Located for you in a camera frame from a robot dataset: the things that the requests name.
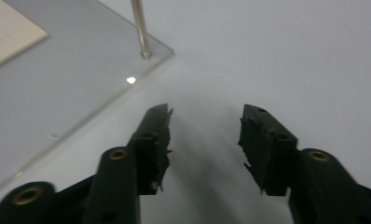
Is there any clear acrylic photo frame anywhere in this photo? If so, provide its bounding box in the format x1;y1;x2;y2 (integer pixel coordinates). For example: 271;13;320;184
0;0;176;200

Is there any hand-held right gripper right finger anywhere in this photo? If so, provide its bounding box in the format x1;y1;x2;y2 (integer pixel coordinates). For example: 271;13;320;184
238;104;299;197

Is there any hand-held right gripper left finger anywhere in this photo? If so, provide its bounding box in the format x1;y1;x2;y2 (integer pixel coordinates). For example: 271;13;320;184
127;103;174;196

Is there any colourful picture print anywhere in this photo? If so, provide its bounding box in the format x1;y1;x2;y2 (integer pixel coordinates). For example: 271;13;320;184
0;0;50;73

